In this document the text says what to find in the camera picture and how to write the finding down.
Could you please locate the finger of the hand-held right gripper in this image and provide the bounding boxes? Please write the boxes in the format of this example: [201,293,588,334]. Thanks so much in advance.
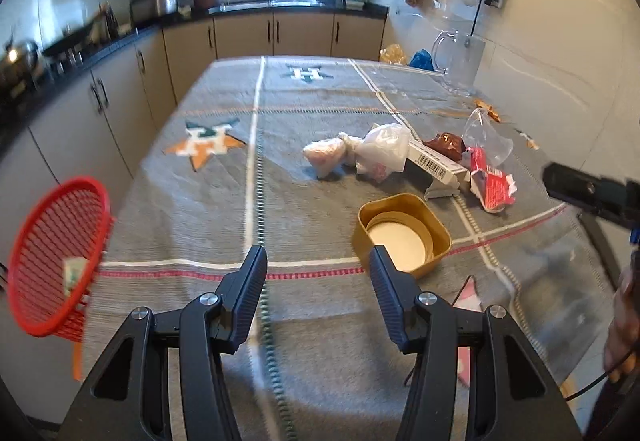
[543,162,640,228]

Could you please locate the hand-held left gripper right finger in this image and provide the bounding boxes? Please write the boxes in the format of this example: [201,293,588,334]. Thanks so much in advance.
[368,245,585,441]

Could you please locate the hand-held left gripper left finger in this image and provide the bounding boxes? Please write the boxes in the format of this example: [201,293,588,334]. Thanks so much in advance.
[59,245,269,441]

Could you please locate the gold square tub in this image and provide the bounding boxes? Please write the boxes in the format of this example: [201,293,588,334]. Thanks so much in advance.
[351,194,452,280]

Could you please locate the torn red carton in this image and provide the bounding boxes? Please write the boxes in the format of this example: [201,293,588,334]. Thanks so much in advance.
[469,146,520,213]

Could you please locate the clear plastic cup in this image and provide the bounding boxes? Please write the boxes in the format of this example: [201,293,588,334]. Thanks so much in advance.
[461,108,514,168]

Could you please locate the long white box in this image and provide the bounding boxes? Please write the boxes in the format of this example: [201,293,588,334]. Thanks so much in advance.
[406,140,473,201]

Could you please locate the dark red snack packet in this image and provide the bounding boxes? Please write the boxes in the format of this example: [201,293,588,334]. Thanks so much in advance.
[423,131,469,163]

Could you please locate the white plastic bag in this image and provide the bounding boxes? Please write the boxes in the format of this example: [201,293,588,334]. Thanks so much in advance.
[354,122,412,183]

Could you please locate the pink meat bag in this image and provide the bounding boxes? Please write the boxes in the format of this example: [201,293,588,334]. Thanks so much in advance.
[302,133,351,179]

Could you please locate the small white green box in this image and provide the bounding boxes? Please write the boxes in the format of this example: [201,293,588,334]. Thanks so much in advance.
[61,257,90,298]

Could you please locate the red plastic basket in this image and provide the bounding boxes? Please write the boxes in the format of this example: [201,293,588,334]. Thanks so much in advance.
[7,176,116,349]

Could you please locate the person's right hand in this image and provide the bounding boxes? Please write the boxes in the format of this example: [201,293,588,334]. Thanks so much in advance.
[603,266,640,383]

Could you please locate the grey patterned tablecloth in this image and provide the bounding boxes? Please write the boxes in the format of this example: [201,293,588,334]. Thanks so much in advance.
[75,55,616,441]

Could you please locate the orange foil wrapper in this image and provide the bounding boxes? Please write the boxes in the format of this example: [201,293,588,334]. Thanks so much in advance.
[472,97,502,123]

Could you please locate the clear glass pitcher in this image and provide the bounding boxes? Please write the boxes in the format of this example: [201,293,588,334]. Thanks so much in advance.
[431,28,487,96]

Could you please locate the orange stool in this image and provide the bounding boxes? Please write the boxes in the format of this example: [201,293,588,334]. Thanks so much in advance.
[71,341,85,382]

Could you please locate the blue plastic bag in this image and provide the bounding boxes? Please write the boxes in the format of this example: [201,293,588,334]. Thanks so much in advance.
[407,48,435,70]

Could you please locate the yellow plastic bag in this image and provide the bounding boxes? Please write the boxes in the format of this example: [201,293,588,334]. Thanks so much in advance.
[379,42,409,65]

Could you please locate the beige kitchen base cabinets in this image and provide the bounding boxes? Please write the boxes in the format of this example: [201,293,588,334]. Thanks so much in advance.
[0,14,388,242]

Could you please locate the black kitchen countertop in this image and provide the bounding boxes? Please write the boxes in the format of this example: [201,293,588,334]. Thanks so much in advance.
[0,4,390,157]

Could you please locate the black frying pan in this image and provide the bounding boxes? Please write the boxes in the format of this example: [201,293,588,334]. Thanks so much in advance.
[42,18,101,59]

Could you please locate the wok with metal lid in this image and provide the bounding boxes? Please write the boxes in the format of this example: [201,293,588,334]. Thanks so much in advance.
[2,40,41,89]

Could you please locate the thin black cable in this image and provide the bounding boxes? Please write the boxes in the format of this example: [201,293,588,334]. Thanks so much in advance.
[562,363,623,402]

